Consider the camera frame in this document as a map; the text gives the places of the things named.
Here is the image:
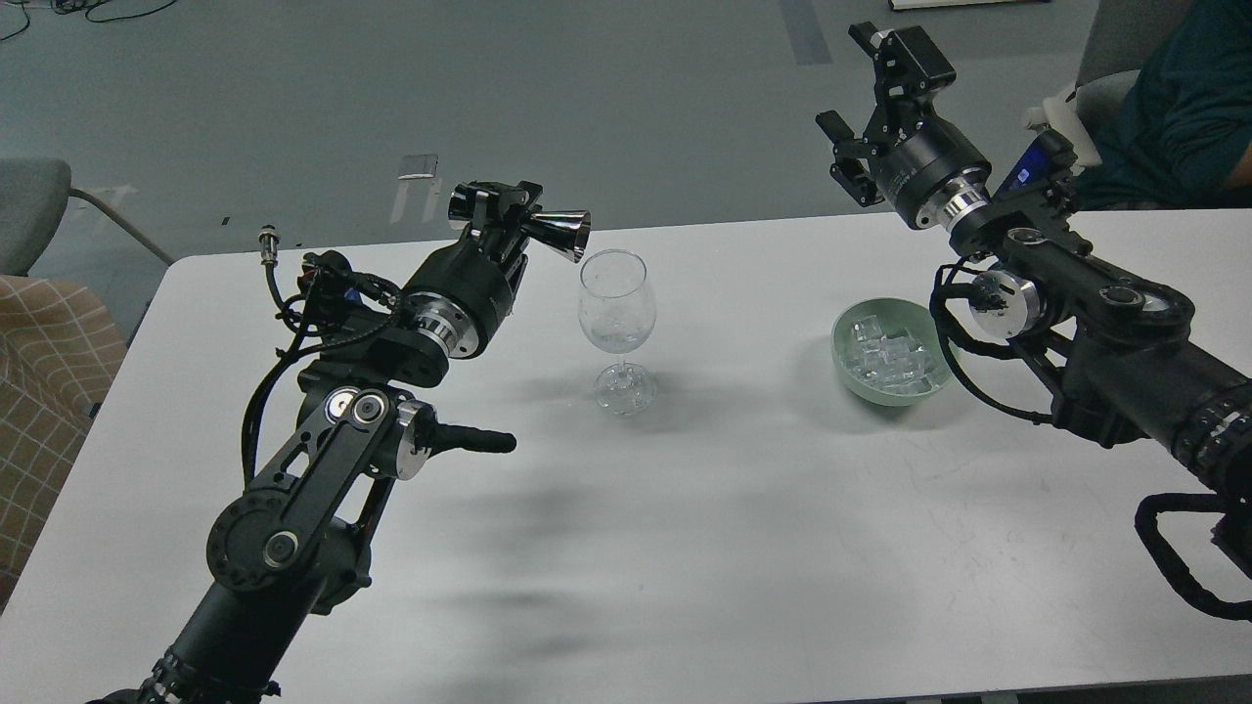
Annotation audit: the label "silver floor plate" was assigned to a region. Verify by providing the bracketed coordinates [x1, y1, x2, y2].
[394, 154, 439, 180]

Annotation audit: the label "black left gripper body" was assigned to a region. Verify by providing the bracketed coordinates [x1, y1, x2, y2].
[402, 229, 527, 358]

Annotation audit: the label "beige checked cushion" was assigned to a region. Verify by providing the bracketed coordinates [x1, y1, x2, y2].
[1, 276, 128, 604]

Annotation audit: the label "clear wine glass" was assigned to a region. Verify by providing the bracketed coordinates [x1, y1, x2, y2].
[577, 249, 657, 416]

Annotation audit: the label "clear ice cubes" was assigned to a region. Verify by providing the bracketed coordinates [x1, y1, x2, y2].
[843, 314, 936, 396]

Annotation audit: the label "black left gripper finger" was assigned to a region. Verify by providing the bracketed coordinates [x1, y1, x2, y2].
[466, 180, 545, 286]

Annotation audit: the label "black floor cables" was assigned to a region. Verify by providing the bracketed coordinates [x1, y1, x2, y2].
[0, 0, 179, 43]

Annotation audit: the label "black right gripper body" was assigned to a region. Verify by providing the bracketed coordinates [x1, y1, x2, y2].
[865, 111, 990, 230]

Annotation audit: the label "steel cocktail jigger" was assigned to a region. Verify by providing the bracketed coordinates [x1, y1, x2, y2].
[448, 183, 592, 263]

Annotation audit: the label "green bowl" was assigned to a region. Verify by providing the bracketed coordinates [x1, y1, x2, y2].
[830, 297, 957, 407]

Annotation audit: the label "person in dark shirt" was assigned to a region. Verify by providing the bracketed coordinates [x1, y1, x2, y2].
[1074, 1, 1251, 210]

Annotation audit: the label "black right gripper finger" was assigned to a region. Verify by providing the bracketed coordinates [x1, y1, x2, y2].
[815, 109, 886, 205]
[848, 23, 957, 133]

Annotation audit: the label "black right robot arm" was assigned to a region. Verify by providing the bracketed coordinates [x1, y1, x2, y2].
[818, 23, 1251, 621]

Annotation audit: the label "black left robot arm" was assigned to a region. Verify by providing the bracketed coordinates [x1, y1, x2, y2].
[104, 180, 545, 703]

